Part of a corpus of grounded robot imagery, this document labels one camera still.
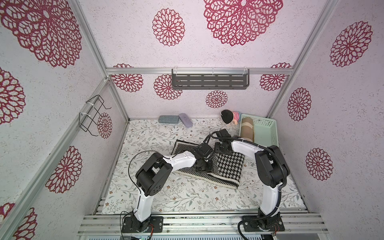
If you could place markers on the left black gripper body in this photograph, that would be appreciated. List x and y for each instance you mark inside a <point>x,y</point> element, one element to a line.
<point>206,166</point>

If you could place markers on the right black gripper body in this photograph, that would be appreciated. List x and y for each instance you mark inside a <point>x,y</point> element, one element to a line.
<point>221,147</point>

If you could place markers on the black white knitted scarf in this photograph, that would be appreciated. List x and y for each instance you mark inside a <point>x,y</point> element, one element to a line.
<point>226,171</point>

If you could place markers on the brown beige striped scarf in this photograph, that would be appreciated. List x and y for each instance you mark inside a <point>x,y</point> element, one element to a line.
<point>247,129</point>

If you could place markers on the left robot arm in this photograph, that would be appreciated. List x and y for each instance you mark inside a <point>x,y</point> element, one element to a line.
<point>154,173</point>

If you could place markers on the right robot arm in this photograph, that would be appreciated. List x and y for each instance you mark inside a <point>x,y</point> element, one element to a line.
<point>271,166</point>

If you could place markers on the mint green plastic basket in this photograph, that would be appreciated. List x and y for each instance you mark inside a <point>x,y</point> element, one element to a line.
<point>265,130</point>

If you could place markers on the doll with black hair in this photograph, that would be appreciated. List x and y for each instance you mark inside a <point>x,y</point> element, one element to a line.
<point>230,117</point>

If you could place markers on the floral table mat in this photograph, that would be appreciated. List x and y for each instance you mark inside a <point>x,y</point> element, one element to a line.
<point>180,193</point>

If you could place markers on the lilac oval case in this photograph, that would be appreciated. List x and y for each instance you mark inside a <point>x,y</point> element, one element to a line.
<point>185,120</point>

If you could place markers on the grey rectangular case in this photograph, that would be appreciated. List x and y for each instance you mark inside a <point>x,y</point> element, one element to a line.
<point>168,119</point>

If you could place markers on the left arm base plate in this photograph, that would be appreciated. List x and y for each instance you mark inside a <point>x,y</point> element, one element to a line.
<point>151,225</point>

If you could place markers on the dark grey wall shelf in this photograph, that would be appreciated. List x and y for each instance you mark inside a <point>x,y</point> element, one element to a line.
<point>212,81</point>

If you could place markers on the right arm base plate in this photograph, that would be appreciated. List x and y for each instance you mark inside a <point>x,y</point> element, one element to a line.
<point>271,224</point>

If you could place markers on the black wire wall rack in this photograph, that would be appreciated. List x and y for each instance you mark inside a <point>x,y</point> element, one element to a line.
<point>96,121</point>

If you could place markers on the aluminium front rail frame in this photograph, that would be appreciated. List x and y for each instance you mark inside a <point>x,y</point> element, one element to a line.
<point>294,221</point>

